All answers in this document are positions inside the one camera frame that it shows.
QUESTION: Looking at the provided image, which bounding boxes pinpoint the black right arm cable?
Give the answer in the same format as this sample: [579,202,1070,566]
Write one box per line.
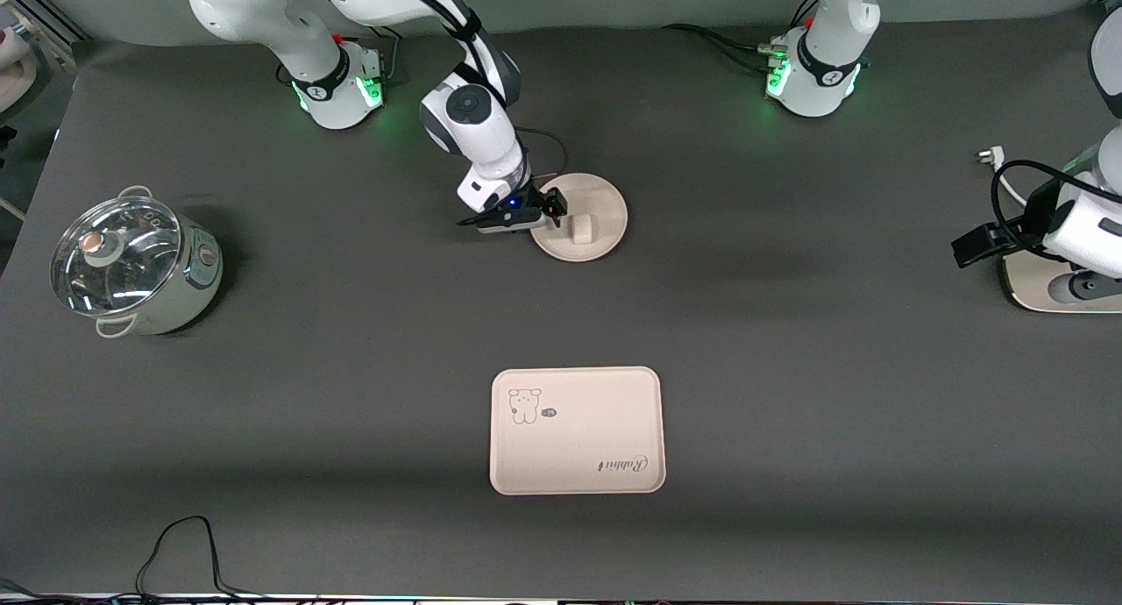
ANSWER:
[377,0,571,203]

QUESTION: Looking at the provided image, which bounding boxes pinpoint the pale green electric pot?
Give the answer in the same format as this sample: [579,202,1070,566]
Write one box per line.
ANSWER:
[50,184,224,338]

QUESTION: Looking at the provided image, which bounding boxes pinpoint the black left arm base cables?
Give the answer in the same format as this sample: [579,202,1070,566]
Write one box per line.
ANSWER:
[662,24,781,73]

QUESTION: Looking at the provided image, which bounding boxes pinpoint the thin black looped table cable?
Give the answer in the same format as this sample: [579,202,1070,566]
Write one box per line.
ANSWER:
[136,516,264,601]

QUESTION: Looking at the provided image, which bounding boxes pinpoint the round beige plate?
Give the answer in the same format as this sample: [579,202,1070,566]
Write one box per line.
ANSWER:
[530,173,629,262]

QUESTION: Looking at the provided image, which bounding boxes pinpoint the white toaster cable with plug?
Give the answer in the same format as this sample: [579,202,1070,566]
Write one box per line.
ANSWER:
[977,146,1031,211]

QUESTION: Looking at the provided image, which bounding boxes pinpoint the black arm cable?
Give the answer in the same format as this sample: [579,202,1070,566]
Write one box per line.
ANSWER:
[377,0,571,203]
[991,160,1122,255]

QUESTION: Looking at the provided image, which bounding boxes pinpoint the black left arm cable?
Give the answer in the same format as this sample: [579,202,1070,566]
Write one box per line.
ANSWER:
[991,160,1122,255]

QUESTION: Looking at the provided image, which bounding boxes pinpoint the aluminium frame rail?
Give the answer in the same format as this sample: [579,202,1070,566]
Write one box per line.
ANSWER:
[0,0,89,45]

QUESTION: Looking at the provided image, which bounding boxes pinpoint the beige rabbit print tray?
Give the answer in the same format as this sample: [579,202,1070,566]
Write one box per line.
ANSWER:
[489,367,667,496]

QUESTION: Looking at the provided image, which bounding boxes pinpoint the white round background object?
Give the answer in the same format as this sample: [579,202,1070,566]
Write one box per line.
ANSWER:
[0,22,40,115]

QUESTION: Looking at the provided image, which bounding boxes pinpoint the cream toaster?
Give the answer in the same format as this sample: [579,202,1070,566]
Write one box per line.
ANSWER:
[998,254,1122,313]

